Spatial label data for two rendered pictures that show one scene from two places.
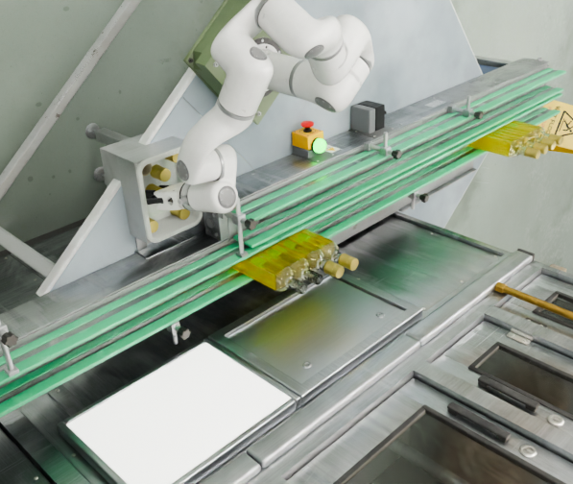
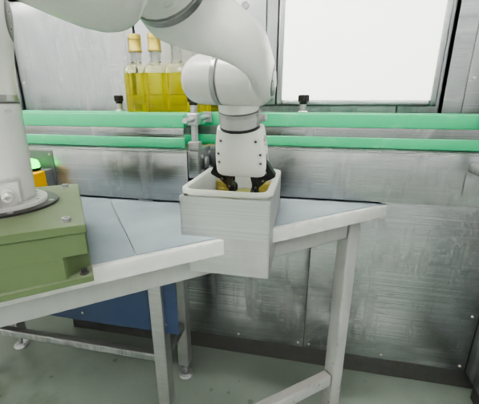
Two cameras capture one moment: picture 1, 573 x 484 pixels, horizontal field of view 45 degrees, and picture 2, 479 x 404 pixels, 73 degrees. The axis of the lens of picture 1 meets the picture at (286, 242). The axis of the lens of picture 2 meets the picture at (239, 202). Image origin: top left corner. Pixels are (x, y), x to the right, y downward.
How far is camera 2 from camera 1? 141 cm
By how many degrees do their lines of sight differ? 40
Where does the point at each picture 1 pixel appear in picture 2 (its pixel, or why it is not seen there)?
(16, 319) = (432, 185)
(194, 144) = (261, 40)
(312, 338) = not seen: hidden behind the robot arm
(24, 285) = (323, 297)
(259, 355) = not seen: hidden behind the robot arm
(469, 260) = (30, 22)
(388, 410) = not seen: outside the picture
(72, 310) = (389, 155)
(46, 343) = (432, 138)
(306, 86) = not seen: outside the picture
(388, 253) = (74, 91)
